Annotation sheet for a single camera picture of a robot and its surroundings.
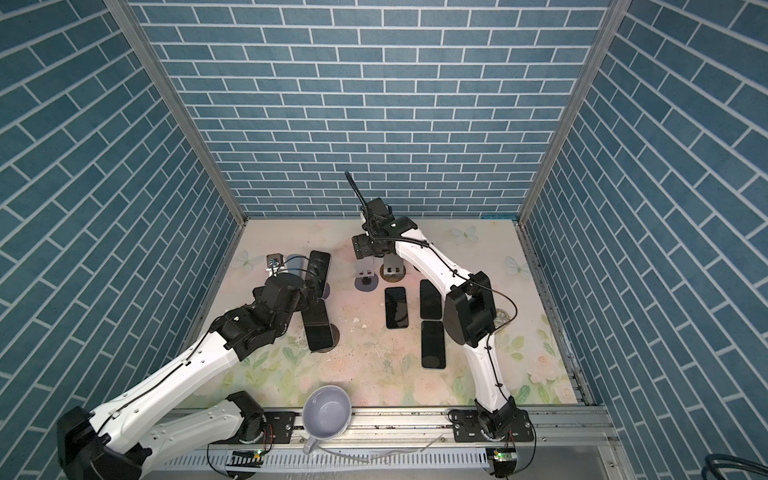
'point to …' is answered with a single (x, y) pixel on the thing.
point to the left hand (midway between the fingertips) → (299, 284)
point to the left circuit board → (246, 458)
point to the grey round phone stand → (366, 279)
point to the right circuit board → (502, 454)
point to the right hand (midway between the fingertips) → (364, 243)
